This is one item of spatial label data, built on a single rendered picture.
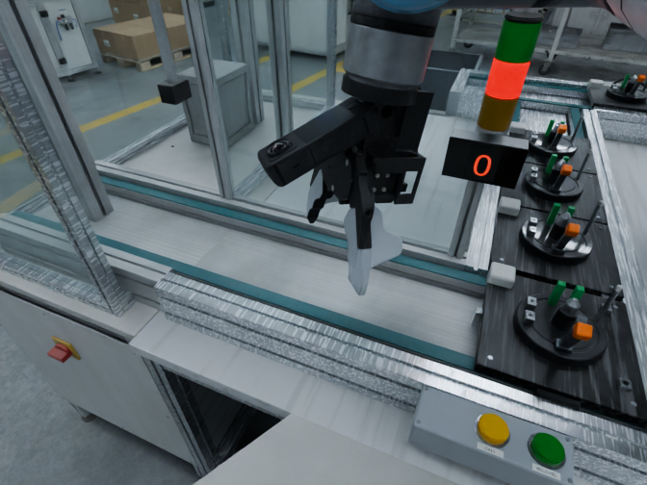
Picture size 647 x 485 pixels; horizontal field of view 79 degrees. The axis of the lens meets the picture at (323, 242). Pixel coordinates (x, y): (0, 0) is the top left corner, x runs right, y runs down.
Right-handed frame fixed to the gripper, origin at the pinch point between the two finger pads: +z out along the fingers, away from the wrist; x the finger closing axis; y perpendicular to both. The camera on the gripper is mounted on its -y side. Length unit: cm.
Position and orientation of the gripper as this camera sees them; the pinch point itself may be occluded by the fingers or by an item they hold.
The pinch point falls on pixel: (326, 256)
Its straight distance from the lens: 46.7
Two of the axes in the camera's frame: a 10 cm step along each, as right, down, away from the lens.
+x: -3.7, -5.5, 7.5
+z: -1.5, 8.3, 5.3
